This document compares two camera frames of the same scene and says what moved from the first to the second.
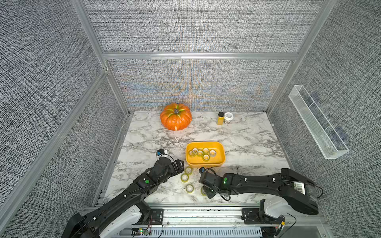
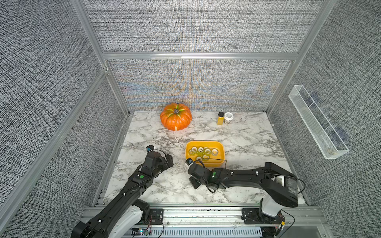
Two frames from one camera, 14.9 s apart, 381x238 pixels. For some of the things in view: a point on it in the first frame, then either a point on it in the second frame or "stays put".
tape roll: [206, 157] stays put
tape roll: [213, 153] stays put
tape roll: [192, 153] stays put
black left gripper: [180, 168] → [164, 165]
